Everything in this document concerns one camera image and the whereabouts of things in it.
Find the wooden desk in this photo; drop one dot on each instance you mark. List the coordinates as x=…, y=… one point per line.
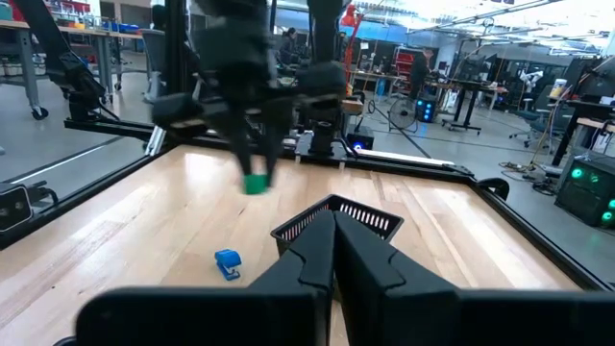
x=593, y=122

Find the black aluminium table frame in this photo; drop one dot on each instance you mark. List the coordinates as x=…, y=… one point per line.
x=528, y=235

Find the person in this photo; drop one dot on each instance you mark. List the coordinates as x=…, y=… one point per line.
x=288, y=45
x=420, y=72

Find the green stapler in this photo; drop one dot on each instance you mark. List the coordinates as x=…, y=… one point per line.
x=255, y=184

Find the floor fan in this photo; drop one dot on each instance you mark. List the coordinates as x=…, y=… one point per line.
x=402, y=113

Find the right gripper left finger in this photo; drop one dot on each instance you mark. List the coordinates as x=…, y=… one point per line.
x=288, y=312

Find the black box blue light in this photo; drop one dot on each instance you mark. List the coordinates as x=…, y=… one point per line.
x=359, y=139

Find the office chair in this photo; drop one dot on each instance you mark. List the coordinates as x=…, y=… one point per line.
x=533, y=120

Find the black slotted plastic basket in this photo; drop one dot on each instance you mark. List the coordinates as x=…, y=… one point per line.
x=370, y=218

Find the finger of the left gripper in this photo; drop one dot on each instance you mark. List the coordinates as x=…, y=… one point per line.
x=275, y=144
x=242, y=149

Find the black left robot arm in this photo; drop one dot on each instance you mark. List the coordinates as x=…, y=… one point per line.
x=327, y=29

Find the black table-level camera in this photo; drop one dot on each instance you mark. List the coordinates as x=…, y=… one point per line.
x=14, y=207

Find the black standing desk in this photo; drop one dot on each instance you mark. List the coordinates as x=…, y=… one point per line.
x=463, y=103

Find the red lamp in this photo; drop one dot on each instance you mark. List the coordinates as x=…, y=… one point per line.
x=349, y=29

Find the grey metal workbench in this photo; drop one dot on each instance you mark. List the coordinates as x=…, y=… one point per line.
x=62, y=31

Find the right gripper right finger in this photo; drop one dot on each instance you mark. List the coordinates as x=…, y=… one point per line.
x=408, y=312

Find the black box green lights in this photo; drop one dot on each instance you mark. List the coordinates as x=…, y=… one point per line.
x=586, y=190

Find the silver aluminium bracket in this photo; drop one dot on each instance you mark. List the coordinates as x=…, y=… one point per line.
x=156, y=139

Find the black box blue lights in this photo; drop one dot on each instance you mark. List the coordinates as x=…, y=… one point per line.
x=425, y=110

